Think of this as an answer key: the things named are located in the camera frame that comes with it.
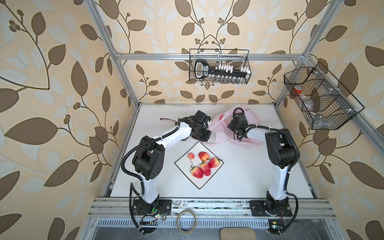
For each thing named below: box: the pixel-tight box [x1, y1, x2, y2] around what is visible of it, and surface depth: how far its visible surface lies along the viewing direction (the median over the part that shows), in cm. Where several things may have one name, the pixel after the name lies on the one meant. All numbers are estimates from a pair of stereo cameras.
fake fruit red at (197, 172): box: [190, 166, 204, 179], surface depth 84 cm
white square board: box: [174, 158, 224, 190], surface depth 86 cm
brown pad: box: [219, 227, 257, 240], surface depth 67 cm
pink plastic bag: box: [205, 105, 240, 146], surface depth 91 cm
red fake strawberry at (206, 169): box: [200, 162, 211, 176], surface depth 84 cm
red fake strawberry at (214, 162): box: [208, 157, 221, 169], surface depth 87 cm
